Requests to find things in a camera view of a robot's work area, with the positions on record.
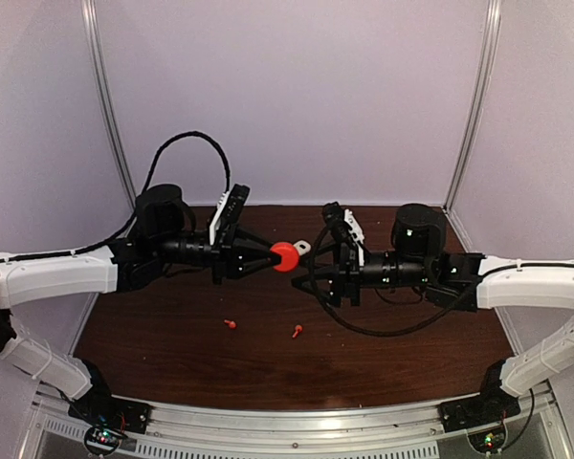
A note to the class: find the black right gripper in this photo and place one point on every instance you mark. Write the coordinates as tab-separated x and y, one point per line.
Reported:
347	274

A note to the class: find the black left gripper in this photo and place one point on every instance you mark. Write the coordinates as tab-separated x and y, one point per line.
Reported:
230	257

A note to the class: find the white charging case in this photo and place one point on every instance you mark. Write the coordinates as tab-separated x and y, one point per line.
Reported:
303	247

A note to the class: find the red round charging case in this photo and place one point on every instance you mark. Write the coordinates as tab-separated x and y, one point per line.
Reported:
288	257

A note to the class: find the orange earbud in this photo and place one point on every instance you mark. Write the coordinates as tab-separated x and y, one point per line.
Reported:
297	331
230	323

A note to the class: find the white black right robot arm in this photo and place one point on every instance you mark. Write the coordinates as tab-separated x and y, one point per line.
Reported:
467	281

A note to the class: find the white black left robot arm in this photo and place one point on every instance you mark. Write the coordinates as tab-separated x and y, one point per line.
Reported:
163	234

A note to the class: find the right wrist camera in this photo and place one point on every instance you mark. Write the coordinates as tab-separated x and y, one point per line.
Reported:
344	228

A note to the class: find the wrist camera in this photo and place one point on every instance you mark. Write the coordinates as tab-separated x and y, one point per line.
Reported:
228	210
344	228

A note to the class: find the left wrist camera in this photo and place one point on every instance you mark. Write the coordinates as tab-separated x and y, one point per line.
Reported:
228	210

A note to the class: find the aluminium front rail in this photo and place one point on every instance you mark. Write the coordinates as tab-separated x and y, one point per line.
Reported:
400	431

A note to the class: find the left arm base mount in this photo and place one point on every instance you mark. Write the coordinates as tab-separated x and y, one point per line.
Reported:
111	421

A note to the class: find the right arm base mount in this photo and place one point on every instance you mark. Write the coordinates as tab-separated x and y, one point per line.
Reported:
483	418

